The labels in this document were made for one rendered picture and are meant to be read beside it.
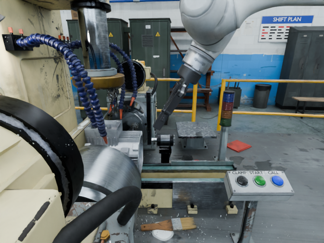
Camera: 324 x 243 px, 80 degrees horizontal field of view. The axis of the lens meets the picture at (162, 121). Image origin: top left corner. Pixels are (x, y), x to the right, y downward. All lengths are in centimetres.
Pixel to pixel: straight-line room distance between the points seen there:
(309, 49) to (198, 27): 550
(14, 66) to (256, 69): 566
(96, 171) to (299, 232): 75
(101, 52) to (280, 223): 90
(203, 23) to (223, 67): 528
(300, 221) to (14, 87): 107
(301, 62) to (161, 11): 364
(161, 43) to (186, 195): 316
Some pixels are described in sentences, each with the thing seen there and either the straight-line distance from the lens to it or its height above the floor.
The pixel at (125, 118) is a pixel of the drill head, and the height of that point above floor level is 110.
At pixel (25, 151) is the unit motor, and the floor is 132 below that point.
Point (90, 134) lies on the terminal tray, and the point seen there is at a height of 112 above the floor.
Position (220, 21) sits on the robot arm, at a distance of 48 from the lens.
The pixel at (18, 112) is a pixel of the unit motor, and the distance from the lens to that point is 25.
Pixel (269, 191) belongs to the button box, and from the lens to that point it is 64.
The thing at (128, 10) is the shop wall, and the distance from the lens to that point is 588.
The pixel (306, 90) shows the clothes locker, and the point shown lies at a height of 51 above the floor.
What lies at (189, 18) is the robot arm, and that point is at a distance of 46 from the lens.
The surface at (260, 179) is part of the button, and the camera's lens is 64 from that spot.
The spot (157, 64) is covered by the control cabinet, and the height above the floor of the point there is 119.
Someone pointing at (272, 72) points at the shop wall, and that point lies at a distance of 611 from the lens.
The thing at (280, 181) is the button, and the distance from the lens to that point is 66.
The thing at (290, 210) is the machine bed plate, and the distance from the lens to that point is 102.
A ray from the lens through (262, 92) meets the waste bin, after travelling 567.
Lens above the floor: 141
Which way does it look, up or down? 20 degrees down
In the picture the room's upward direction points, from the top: straight up
